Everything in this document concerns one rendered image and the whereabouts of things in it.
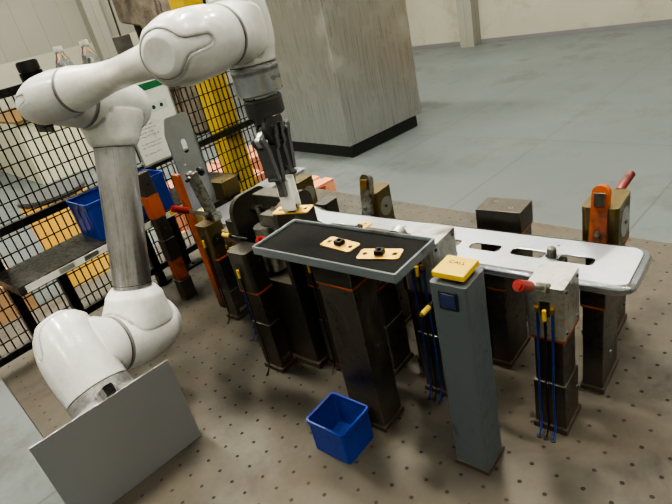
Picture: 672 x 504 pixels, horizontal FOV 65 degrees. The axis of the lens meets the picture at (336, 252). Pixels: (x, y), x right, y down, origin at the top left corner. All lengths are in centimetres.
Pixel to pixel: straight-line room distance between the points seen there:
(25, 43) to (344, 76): 735
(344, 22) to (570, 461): 471
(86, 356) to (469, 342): 87
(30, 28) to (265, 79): 1065
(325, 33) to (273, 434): 435
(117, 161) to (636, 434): 133
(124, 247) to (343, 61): 415
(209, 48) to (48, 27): 1084
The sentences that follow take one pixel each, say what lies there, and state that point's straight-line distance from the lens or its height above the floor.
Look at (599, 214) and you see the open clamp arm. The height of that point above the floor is 105.
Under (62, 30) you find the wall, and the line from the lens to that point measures 1175.
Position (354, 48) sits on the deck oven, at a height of 102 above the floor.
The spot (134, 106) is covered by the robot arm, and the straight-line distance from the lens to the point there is 149.
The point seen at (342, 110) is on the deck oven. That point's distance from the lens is 537.
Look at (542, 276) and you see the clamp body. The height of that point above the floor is 106.
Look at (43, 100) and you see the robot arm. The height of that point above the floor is 153.
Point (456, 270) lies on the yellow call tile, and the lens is 90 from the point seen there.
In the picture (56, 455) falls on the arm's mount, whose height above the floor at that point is 89.
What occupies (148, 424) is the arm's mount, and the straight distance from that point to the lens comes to 135.
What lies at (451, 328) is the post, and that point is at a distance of 95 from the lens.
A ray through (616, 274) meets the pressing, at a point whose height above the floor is 100.
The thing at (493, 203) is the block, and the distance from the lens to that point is 144.
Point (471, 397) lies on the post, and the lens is 104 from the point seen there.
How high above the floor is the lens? 162
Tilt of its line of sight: 26 degrees down
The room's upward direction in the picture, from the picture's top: 14 degrees counter-clockwise
